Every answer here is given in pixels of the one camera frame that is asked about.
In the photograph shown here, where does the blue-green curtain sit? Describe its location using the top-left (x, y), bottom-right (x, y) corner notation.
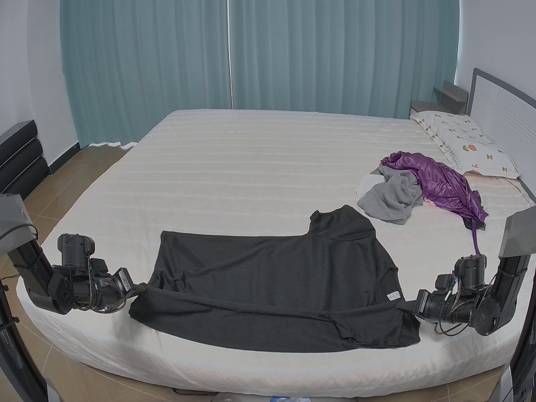
top-left (228, 0), bottom-right (459, 118)
top-left (59, 0), bottom-right (232, 150)

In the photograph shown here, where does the black cable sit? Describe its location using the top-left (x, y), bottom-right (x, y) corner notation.
top-left (0, 224), bottom-right (38, 244)

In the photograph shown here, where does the grey bedside table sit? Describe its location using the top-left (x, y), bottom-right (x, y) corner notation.
top-left (410, 80), bottom-right (469, 118)

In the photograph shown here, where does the bed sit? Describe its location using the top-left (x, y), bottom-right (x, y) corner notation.
top-left (16, 67), bottom-right (536, 393)

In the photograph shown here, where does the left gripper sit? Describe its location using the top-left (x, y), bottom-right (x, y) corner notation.
top-left (114, 268), bottom-right (148, 305)

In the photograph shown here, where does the black T-shirt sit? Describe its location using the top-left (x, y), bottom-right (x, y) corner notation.
top-left (128, 205), bottom-right (421, 351)

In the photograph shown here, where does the purple satin garment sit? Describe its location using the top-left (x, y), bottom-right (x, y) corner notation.
top-left (380, 151), bottom-right (490, 255)

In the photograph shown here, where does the black chest of drawers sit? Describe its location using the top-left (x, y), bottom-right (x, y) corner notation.
top-left (0, 120), bottom-right (51, 200)

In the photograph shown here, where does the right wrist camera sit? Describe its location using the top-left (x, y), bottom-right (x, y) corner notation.
top-left (435, 274), bottom-right (456, 295)

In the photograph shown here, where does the white garment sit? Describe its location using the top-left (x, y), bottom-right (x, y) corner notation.
top-left (355, 174), bottom-right (384, 198)

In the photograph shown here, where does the white printed pillow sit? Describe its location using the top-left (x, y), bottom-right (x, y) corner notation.
top-left (410, 111), bottom-right (521, 179)

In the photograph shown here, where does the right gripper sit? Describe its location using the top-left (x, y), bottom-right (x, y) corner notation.
top-left (412, 289), bottom-right (439, 321)

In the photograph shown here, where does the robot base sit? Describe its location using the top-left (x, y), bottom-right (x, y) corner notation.
top-left (216, 394), bottom-right (312, 402)

